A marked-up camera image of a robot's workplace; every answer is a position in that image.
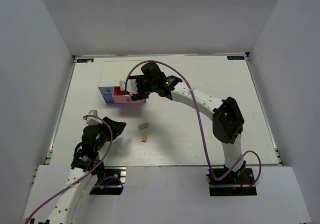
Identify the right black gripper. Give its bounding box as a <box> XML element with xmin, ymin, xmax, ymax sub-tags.
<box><xmin>129</xmin><ymin>75</ymin><xmax>157</xmax><ymax>101</ymax></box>

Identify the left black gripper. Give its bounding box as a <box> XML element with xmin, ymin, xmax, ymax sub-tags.
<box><xmin>95</xmin><ymin>116</ymin><xmax>127</xmax><ymax>152</ymax></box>

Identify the pink drawer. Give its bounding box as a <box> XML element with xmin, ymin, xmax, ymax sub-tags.
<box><xmin>112</xmin><ymin>87</ymin><xmax>146</xmax><ymax>104</ymax></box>

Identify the small blue drawer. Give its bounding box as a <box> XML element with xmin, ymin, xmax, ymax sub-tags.
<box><xmin>98</xmin><ymin>86</ymin><xmax>114</xmax><ymax>95</ymax></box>

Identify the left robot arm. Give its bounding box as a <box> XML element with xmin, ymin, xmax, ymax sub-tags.
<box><xmin>25</xmin><ymin>114</ymin><xmax>126</xmax><ymax>223</ymax></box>

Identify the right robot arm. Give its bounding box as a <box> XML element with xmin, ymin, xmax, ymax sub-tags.
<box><xmin>120</xmin><ymin>61</ymin><xmax>246</xmax><ymax>183</ymax></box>

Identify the grey white eraser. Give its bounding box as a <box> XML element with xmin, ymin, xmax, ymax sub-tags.
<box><xmin>138</xmin><ymin>123</ymin><xmax>149</xmax><ymax>130</ymax></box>

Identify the tan yellow eraser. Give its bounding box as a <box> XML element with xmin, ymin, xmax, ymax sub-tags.
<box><xmin>141</xmin><ymin>135</ymin><xmax>148</xmax><ymax>142</ymax></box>

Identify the white drawer cabinet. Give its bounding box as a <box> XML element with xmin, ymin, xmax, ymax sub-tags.
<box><xmin>97</xmin><ymin>59</ymin><xmax>147</xmax><ymax>105</ymax></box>

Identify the left corner label sticker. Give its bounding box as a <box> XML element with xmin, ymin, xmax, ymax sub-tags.
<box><xmin>76</xmin><ymin>59</ymin><xmax>94</xmax><ymax>63</ymax></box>

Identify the corner label sticker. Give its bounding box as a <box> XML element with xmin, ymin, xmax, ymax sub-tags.
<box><xmin>227</xmin><ymin>56</ymin><xmax>245</xmax><ymax>60</ymax></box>
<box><xmin>76</xmin><ymin>59</ymin><xmax>94</xmax><ymax>63</ymax></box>

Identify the right corner label sticker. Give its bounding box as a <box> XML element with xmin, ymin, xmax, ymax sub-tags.
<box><xmin>227</xmin><ymin>56</ymin><xmax>245</xmax><ymax>60</ymax></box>

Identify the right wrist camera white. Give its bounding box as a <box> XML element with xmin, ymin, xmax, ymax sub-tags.
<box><xmin>119</xmin><ymin>79</ymin><xmax>138</xmax><ymax>93</ymax></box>

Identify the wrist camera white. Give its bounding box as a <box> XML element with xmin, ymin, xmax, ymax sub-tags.
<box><xmin>83</xmin><ymin>109</ymin><xmax>101</xmax><ymax>125</ymax></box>
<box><xmin>119</xmin><ymin>79</ymin><xmax>138</xmax><ymax>93</ymax></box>

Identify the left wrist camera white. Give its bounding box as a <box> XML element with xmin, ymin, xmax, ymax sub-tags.
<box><xmin>83</xmin><ymin>109</ymin><xmax>101</xmax><ymax>125</ymax></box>

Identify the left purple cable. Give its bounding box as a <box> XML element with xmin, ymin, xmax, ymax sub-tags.
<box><xmin>24</xmin><ymin>114</ymin><xmax>125</xmax><ymax>224</ymax></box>

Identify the purple cable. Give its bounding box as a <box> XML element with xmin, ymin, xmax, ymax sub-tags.
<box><xmin>24</xmin><ymin>114</ymin><xmax>125</xmax><ymax>224</ymax></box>
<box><xmin>124</xmin><ymin>60</ymin><xmax>262</xmax><ymax>190</ymax></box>

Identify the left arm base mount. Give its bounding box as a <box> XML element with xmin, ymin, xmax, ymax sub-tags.
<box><xmin>89</xmin><ymin>167</ymin><xmax>127</xmax><ymax>195</ymax></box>

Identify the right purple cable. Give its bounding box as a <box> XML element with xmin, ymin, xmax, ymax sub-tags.
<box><xmin>124</xmin><ymin>60</ymin><xmax>262</xmax><ymax>190</ymax></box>

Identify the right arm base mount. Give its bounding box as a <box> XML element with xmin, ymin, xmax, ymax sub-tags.
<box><xmin>206</xmin><ymin>168</ymin><xmax>257</xmax><ymax>196</ymax></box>

